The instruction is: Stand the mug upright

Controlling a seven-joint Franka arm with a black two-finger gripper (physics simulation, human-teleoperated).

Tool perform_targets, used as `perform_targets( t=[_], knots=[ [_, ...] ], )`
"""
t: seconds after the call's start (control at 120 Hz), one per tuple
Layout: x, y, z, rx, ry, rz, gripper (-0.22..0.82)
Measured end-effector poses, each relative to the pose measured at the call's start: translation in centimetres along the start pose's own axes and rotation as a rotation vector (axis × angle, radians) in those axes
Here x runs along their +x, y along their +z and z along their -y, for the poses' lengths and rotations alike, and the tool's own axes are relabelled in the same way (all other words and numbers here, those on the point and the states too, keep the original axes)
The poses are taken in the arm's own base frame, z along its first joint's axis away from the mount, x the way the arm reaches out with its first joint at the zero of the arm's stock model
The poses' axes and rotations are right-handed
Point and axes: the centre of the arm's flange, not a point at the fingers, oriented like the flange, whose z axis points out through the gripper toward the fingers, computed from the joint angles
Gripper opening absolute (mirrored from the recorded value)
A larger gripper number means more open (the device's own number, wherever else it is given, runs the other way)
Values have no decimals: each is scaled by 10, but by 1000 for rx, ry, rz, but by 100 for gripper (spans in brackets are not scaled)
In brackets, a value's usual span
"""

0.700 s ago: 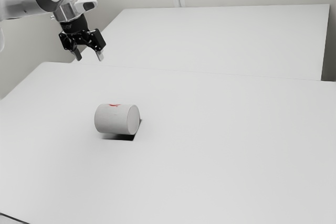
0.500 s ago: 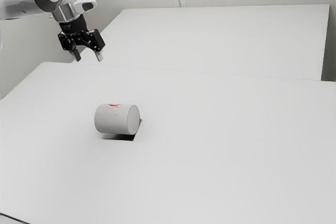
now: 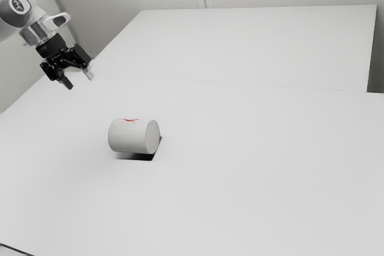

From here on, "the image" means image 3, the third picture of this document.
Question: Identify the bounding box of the white mug with red mark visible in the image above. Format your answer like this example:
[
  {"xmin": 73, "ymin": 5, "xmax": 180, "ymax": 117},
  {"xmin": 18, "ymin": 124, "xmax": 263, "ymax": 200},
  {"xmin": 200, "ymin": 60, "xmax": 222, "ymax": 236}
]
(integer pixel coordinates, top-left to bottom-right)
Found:
[{"xmin": 107, "ymin": 117, "xmax": 161, "ymax": 154}]

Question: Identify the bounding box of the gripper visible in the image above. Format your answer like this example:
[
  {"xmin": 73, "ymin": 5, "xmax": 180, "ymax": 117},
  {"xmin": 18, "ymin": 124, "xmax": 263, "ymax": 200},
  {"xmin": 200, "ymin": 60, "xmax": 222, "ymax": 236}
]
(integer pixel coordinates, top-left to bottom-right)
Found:
[{"xmin": 35, "ymin": 35, "xmax": 95, "ymax": 91}]

